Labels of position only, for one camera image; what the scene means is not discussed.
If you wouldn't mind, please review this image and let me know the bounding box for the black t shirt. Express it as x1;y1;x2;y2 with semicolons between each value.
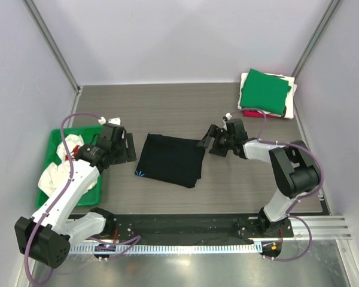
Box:
135;134;205;188

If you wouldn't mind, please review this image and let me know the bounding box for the aluminium corner post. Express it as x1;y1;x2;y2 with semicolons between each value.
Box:
23;0;80;93
292;0;343;78

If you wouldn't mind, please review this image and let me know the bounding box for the folded pink t shirt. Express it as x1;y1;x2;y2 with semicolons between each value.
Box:
243;110;280;118

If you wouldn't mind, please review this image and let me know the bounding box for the slotted cable duct strip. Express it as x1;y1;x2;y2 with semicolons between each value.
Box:
69;242;263;255

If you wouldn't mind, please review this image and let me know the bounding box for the aluminium rail frame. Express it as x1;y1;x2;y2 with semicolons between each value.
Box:
291;215;352;240

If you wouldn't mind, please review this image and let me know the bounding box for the left aluminium corner post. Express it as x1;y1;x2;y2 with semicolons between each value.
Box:
23;0;80;93

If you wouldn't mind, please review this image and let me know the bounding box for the folded green t shirt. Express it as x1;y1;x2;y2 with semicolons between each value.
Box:
239;69;291;115

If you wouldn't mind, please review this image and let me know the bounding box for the white t shirt in bin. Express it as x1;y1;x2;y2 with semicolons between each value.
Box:
38;131;85;197

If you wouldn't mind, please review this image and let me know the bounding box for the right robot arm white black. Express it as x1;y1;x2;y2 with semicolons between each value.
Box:
197;118;323;237

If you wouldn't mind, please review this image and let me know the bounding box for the right aluminium corner post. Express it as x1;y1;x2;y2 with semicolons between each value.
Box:
292;0;343;78

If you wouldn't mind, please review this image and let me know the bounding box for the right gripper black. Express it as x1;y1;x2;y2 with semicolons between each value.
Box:
197;124;235;157

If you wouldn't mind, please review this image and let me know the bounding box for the folded white t shirt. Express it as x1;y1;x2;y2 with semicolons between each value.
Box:
237;72;297;119

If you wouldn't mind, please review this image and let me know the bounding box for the red white patterned t shirt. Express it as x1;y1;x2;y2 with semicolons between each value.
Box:
69;145;81;161

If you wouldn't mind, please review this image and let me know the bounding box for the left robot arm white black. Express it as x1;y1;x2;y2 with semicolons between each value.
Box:
14;118;136;268

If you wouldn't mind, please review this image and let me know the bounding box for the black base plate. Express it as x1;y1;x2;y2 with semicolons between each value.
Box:
108;213;294;246

